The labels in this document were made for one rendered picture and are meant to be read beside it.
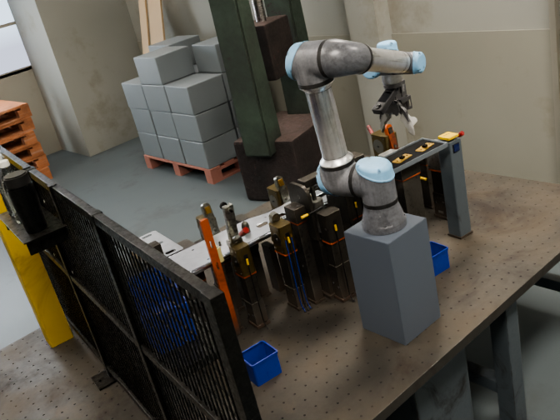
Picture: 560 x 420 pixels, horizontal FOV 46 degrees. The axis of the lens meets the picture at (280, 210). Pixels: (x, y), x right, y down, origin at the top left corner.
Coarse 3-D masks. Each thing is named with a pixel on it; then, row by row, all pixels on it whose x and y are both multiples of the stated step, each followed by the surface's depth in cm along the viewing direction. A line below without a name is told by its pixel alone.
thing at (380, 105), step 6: (390, 90) 247; (396, 90) 247; (384, 96) 247; (390, 96) 245; (378, 102) 246; (384, 102) 245; (390, 102) 246; (372, 108) 246; (378, 108) 244; (384, 108) 244
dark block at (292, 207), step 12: (288, 204) 253; (300, 204) 250; (288, 216) 252; (300, 216) 249; (300, 228) 251; (300, 240) 253; (300, 252) 257; (312, 252) 257; (300, 264) 261; (312, 264) 258; (312, 276) 260; (312, 288) 261; (312, 300) 265
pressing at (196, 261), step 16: (320, 192) 287; (240, 224) 276; (256, 224) 272; (224, 240) 265; (256, 240) 258; (176, 256) 262; (192, 256) 258; (208, 256) 255; (224, 256) 252; (192, 272) 246
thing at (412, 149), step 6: (414, 144) 270; (420, 144) 268; (438, 144) 264; (402, 150) 267; (408, 150) 265; (414, 150) 264; (426, 150) 261; (390, 156) 264; (396, 156) 263; (414, 156) 258; (402, 162) 255
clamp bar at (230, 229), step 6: (222, 204) 242; (228, 204) 241; (222, 210) 241; (228, 210) 239; (228, 216) 241; (234, 216) 243; (228, 222) 242; (234, 222) 244; (228, 228) 243; (234, 228) 245; (228, 234) 245; (234, 234) 246
